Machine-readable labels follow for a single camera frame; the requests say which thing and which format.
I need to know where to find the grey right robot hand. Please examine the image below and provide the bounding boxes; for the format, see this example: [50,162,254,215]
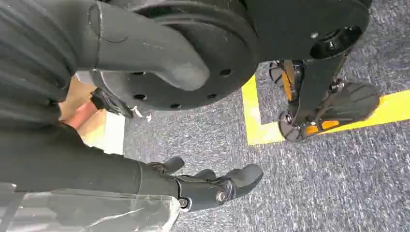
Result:
[0,0,264,213]

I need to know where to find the black clip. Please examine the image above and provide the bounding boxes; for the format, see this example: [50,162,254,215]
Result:
[90,87,134,119]

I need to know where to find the pink tube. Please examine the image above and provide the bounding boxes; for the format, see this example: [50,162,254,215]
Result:
[62,101,99,131]

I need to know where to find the pale wooden board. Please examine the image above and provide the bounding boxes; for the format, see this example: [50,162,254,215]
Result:
[59,76,126,156]

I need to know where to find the ribbed grey right arm sleeve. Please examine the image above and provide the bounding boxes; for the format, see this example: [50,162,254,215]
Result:
[0,0,78,129]

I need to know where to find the yellow floor tape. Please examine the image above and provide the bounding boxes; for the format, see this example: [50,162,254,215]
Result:
[241,75,410,147]

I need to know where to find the clear plastic cover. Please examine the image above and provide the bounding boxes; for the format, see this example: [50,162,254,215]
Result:
[0,182,182,232]

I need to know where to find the black robot foot orange pads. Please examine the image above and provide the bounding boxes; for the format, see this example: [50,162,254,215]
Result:
[269,59,381,143]

